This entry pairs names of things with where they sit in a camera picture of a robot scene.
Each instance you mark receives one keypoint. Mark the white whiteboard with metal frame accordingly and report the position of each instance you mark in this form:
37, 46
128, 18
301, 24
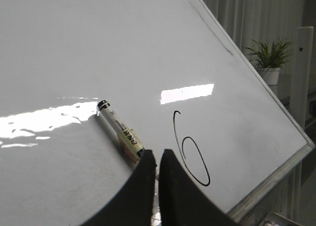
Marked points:
170, 72

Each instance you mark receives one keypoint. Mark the white whiteboard marker pen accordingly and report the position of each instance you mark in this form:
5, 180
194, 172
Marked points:
127, 139

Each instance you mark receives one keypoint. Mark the green potted plant white pot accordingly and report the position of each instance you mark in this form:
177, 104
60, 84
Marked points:
268, 59

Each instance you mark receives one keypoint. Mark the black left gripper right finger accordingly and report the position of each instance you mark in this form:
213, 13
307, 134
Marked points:
181, 202

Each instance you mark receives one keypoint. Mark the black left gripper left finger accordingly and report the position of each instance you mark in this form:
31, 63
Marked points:
133, 204

